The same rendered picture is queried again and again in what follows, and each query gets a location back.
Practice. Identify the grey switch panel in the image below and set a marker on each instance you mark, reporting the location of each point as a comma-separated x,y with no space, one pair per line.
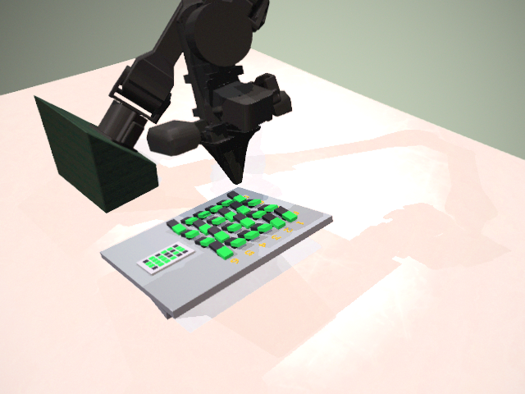
183,261

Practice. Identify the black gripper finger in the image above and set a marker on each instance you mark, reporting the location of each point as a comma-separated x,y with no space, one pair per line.
222,152
240,146

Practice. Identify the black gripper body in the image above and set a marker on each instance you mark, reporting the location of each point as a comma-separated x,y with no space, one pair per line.
175,137

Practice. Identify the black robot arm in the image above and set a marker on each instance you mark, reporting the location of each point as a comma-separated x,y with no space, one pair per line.
217,32

